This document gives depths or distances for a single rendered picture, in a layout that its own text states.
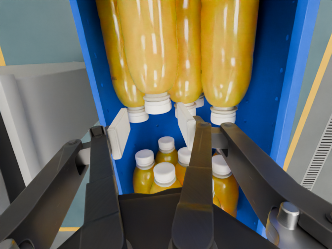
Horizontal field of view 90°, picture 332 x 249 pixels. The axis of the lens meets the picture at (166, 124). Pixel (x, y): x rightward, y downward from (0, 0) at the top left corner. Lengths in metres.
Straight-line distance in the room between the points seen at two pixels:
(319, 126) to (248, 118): 1.76
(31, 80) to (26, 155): 0.19
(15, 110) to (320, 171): 2.48
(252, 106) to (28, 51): 1.54
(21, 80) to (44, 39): 1.05
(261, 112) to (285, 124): 0.15
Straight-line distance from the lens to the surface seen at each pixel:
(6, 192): 0.55
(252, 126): 0.37
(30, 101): 0.56
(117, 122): 0.16
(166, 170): 0.30
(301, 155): 2.17
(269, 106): 0.33
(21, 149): 0.53
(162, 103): 0.24
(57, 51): 1.54
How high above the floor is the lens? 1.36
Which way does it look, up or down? 68 degrees down
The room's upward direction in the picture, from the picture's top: 172 degrees clockwise
